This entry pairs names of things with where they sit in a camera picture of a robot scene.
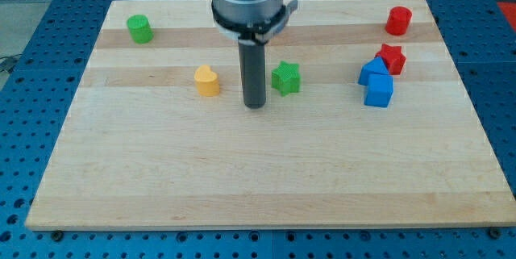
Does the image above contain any blue triangular prism block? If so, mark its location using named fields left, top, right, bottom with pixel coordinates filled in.
left=358, top=56, right=389, bottom=86

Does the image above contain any green star block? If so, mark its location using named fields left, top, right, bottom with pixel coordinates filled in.
left=271, top=61, right=301, bottom=96

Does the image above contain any wooden board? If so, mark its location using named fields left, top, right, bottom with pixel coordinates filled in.
left=26, top=0, right=515, bottom=231

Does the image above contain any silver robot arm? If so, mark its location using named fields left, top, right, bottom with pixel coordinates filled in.
left=211, top=0, right=298, bottom=109

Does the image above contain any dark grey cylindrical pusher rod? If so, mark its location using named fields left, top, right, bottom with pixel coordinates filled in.
left=238, top=40, right=266, bottom=109

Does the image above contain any red cylinder block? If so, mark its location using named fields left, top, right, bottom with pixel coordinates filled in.
left=385, top=6, right=413, bottom=36

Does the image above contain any yellow heart block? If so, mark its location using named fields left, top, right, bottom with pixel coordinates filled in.
left=194, top=65, right=220, bottom=97

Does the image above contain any red star block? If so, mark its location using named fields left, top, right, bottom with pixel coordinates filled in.
left=375, top=44, right=406, bottom=75

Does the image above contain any green cylinder block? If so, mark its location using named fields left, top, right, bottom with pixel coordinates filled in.
left=127, top=15, right=154, bottom=44

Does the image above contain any blue cube block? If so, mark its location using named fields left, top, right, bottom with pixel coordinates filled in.
left=364, top=74, right=393, bottom=108

